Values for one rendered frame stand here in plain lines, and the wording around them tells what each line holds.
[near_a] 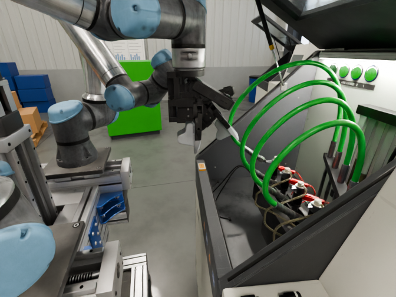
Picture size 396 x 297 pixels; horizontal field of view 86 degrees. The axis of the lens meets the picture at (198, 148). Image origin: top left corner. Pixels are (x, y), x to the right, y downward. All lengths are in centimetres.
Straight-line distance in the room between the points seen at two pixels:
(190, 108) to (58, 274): 44
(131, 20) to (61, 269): 49
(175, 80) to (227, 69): 707
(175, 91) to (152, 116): 353
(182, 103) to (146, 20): 18
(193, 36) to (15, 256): 45
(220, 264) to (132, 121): 357
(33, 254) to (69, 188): 65
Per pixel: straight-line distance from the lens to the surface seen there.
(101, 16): 51
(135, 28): 40
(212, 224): 71
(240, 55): 776
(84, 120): 92
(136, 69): 386
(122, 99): 62
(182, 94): 51
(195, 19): 48
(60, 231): 66
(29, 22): 765
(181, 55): 48
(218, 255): 63
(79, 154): 93
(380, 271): 52
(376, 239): 51
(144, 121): 402
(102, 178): 96
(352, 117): 65
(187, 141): 54
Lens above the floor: 144
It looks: 24 degrees down
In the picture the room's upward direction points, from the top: straight up
